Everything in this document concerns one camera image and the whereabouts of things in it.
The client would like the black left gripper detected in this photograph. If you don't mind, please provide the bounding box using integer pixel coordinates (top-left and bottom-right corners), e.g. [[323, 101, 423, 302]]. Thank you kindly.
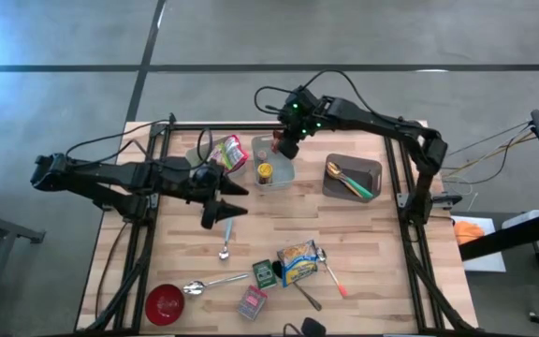
[[156, 156, 250, 230]]

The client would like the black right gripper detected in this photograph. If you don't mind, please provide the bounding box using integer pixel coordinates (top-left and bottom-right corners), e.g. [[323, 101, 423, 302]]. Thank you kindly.
[[278, 85, 327, 160]]

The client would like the black spice jar yellow lid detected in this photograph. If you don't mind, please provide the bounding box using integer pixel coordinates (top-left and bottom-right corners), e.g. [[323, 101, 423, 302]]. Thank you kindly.
[[256, 161, 274, 185]]

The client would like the spoon with light blue handle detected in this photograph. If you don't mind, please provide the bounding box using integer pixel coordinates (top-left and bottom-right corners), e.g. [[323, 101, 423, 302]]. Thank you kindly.
[[218, 217, 235, 261]]

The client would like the pink yellow snack packet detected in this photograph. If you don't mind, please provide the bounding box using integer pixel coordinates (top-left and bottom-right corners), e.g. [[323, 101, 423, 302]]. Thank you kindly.
[[208, 143, 226, 166]]

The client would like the green pink snack packet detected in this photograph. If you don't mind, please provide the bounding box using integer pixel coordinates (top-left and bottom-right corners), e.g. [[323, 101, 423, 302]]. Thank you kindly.
[[221, 134, 251, 172]]

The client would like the gold spoon with green handle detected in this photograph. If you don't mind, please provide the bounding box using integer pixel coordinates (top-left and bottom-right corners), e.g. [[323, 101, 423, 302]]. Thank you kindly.
[[326, 160, 367, 200]]

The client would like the silver spoon with teal handle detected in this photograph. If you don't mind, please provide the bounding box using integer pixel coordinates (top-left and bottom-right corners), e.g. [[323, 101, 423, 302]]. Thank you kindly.
[[339, 172, 375, 201]]

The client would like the green spice tin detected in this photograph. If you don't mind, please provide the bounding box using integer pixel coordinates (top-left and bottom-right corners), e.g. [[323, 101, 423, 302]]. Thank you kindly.
[[251, 258, 279, 290]]

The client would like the large silver spoon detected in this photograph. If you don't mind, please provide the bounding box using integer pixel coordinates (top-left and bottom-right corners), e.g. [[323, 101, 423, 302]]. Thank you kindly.
[[182, 272, 250, 298]]

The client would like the blue yellow ramen packet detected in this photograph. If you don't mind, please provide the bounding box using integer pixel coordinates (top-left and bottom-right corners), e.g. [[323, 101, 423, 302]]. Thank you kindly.
[[276, 239, 320, 288]]

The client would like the patterned paprika tin red lid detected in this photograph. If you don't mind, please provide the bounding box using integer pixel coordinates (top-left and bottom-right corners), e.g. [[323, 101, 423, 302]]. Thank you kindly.
[[235, 284, 270, 322]]

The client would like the shiny black metal spoon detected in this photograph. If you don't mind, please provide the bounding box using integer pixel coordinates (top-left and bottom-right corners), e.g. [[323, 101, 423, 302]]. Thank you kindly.
[[270, 259, 324, 313]]

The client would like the spoon with orange handle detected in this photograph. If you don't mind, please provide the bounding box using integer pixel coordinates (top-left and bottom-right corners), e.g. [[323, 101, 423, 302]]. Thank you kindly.
[[315, 246, 349, 300]]

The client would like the white plastic storage bin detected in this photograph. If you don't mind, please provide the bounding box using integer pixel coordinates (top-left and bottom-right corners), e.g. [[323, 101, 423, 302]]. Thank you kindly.
[[184, 134, 251, 180], [251, 134, 296, 192]]

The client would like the grey plastic cutlery tray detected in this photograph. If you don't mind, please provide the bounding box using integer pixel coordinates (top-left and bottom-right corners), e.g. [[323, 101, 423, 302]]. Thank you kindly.
[[321, 153, 384, 204]]

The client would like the red bowl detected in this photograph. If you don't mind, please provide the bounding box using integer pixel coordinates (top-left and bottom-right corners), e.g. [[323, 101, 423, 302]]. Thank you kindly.
[[143, 283, 186, 328]]

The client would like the orange cloth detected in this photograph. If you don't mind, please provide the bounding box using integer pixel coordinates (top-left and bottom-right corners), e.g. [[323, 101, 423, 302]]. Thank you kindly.
[[454, 220, 486, 246]]

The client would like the white paper sheet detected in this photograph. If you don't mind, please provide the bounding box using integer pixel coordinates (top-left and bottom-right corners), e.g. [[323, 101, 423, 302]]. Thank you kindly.
[[450, 214, 507, 273]]

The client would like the white plastic container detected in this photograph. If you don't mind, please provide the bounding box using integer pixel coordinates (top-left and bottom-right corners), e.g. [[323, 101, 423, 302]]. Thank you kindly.
[[501, 209, 539, 230]]

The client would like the black metal table frame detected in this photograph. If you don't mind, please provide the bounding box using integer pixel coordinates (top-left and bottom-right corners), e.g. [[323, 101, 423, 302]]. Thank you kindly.
[[77, 122, 475, 334]]

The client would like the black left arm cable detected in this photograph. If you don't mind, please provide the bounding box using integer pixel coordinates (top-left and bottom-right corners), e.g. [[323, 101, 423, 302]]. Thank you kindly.
[[66, 119, 214, 172]]

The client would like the brown cable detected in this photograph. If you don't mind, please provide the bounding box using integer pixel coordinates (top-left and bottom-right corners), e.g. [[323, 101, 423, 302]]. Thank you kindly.
[[95, 219, 130, 319]]

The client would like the black control handle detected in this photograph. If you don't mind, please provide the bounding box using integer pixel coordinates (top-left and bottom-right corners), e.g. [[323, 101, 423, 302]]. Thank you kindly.
[[282, 316, 328, 337]]

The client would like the bundle of coloured cables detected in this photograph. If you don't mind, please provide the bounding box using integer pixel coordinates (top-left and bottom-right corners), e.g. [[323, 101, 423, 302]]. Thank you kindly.
[[442, 120, 536, 186]]

